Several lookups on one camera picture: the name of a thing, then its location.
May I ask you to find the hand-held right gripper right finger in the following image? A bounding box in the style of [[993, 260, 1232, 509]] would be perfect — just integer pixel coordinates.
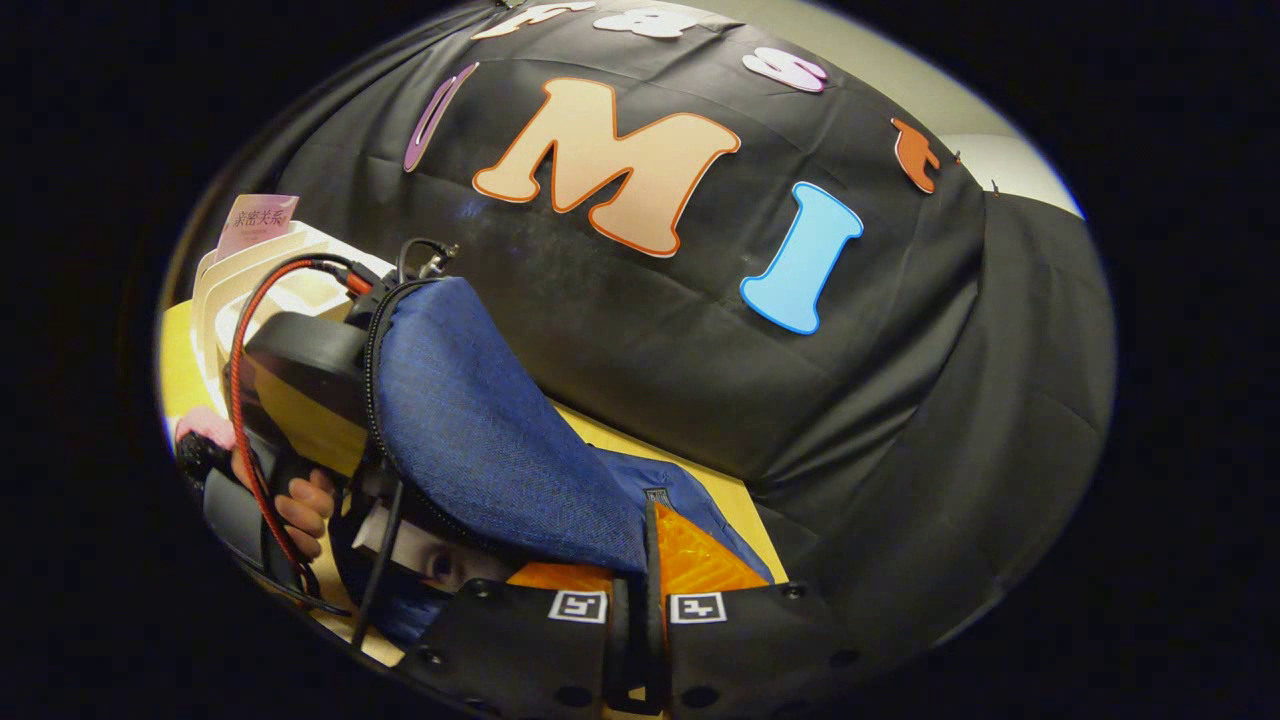
[[640, 490, 881, 719]]

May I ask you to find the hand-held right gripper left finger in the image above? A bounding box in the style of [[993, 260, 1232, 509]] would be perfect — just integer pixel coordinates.
[[398, 562, 631, 718]]

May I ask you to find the white plastic bookshelf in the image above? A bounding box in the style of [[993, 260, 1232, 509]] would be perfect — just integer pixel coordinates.
[[190, 220, 401, 431]]

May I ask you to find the grey cover book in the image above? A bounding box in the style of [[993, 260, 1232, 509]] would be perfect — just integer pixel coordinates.
[[348, 500, 521, 601]]

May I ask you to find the pink book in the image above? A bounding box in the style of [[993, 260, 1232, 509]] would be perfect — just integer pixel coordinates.
[[213, 193, 300, 263]]

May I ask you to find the blue schoolbag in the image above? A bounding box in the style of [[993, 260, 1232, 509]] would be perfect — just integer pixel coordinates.
[[330, 277, 776, 646]]

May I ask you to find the black backdrop cloth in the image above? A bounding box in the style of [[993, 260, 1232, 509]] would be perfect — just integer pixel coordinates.
[[165, 0, 1116, 691]]

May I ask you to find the red braided cable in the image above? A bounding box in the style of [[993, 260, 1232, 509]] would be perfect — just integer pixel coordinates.
[[227, 257, 374, 601]]

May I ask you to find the black cable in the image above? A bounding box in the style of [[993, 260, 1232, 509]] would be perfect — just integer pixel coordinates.
[[395, 237, 461, 287], [350, 480, 407, 647]]

